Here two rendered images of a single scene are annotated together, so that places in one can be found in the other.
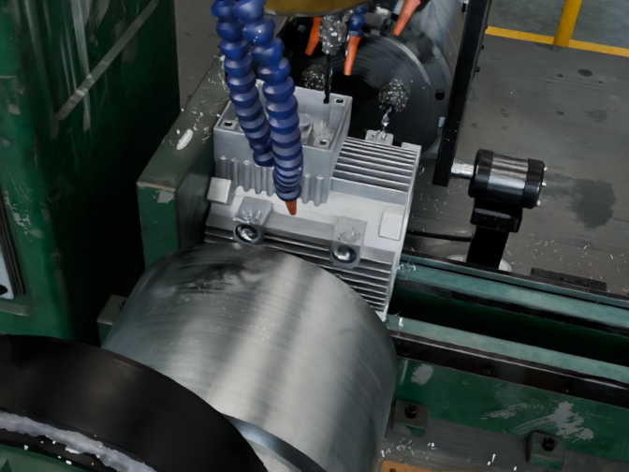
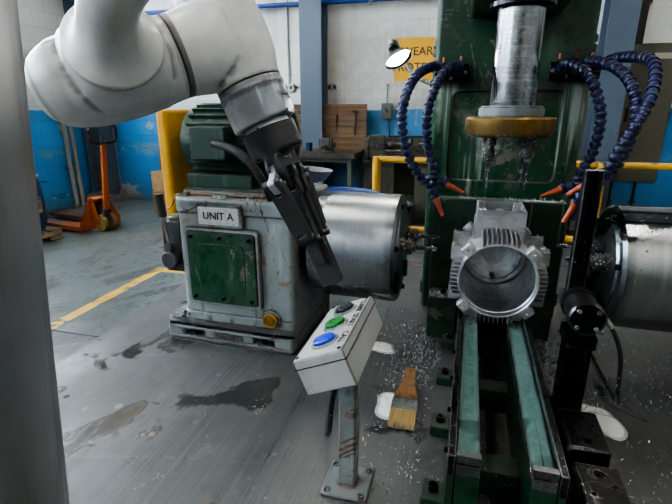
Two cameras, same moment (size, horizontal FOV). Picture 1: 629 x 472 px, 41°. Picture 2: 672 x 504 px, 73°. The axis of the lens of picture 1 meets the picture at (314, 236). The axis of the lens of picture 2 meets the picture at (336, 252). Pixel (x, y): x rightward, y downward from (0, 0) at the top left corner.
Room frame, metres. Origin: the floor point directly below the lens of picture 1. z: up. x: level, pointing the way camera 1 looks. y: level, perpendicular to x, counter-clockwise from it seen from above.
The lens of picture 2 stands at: (0.44, -0.98, 1.35)
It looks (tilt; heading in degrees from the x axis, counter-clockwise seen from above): 17 degrees down; 96
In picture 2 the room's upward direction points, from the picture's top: straight up
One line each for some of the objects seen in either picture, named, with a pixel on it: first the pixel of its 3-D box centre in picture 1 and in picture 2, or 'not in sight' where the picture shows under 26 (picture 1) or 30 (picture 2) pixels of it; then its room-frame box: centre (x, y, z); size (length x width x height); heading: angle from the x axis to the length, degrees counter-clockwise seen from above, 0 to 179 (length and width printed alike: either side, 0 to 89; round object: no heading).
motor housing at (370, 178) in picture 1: (314, 215); (495, 266); (0.70, 0.00, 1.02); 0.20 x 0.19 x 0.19; 80
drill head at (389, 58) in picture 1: (372, 50); (669, 269); (1.03, -0.06, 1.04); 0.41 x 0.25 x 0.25; 170
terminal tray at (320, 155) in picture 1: (284, 140); (498, 221); (0.71, 0.04, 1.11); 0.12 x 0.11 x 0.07; 80
